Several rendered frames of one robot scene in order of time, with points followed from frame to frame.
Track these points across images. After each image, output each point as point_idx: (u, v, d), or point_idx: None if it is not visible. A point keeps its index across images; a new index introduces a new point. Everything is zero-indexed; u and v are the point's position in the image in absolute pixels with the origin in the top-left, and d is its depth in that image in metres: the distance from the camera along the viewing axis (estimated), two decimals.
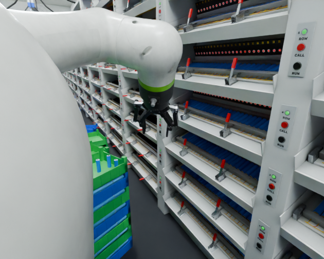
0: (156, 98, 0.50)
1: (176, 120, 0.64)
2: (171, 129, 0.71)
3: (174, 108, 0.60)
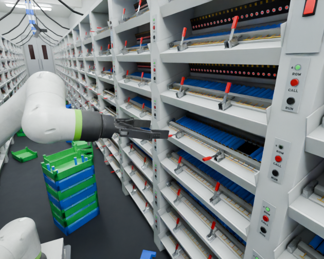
0: (86, 141, 0.61)
1: (137, 138, 0.61)
2: (158, 137, 0.65)
3: (120, 132, 0.61)
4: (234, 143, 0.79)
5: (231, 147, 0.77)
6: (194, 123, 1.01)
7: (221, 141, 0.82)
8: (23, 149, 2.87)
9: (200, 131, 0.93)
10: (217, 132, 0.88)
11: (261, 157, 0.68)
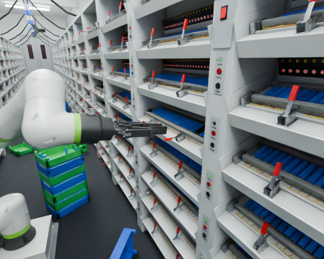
0: (87, 113, 0.60)
1: (128, 121, 0.73)
2: (149, 124, 0.75)
3: None
4: (194, 126, 0.92)
5: (191, 130, 0.90)
6: (166, 112, 1.15)
7: (184, 125, 0.95)
8: (20, 144, 3.00)
9: (169, 118, 1.07)
10: (182, 119, 1.01)
11: None
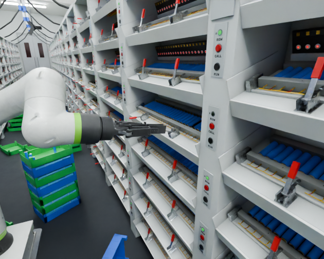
0: (86, 143, 0.61)
1: (139, 135, 0.65)
2: (156, 132, 0.71)
3: (124, 134, 0.62)
4: (191, 120, 0.81)
5: (187, 124, 0.79)
6: (160, 106, 1.03)
7: (179, 119, 0.84)
8: (12, 143, 2.89)
9: (163, 112, 0.95)
10: (178, 112, 0.90)
11: None
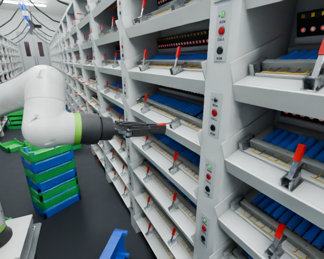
0: (86, 143, 0.61)
1: (139, 136, 0.65)
2: (156, 132, 0.71)
3: (124, 134, 0.62)
4: (194, 110, 0.80)
5: (191, 113, 0.78)
6: (163, 97, 1.02)
7: (183, 109, 0.83)
8: (12, 141, 2.88)
9: (167, 103, 0.95)
10: (181, 103, 0.89)
11: None
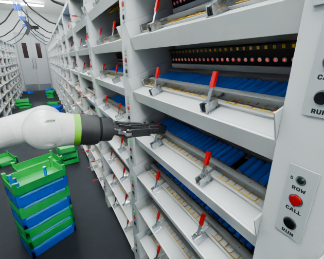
0: (86, 144, 0.61)
1: (139, 136, 0.65)
2: (156, 132, 0.71)
3: (124, 134, 0.62)
4: (230, 155, 0.57)
5: (226, 163, 0.54)
6: (179, 127, 0.79)
7: (212, 152, 0.60)
8: (3, 153, 2.64)
9: (185, 137, 0.71)
10: (207, 140, 0.66)
11: None
